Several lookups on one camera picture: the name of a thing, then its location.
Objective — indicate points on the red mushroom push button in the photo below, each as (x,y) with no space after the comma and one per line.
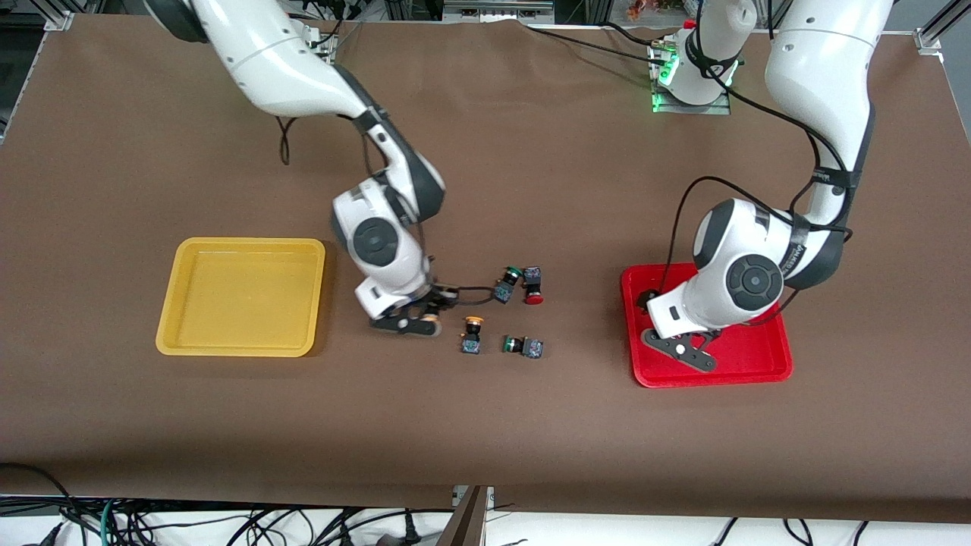
(533,282)

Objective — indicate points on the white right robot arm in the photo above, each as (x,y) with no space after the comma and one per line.
(265,53)

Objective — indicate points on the brown table post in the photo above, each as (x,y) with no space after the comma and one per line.
(464,527)

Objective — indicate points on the aluminium frame profile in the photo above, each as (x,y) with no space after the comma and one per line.
(931,34)
(57,19)

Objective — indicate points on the red plastic tray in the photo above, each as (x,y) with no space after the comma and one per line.
(758,356)

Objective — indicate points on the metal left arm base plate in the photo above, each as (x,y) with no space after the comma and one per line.
(717,108)

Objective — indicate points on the metal table bracket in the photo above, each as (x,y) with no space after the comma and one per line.
(487,497)

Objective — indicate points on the yellow plastic tray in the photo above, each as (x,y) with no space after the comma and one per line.
(243,303)

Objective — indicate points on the green push button switch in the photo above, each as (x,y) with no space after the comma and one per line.
(533,348)
(502,292)

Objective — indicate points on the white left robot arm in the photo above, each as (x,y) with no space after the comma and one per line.
(819,68)

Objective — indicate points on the brown table cover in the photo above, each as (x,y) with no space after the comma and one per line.
(531,425)

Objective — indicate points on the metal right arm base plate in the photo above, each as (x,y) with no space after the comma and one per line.
(326,45)

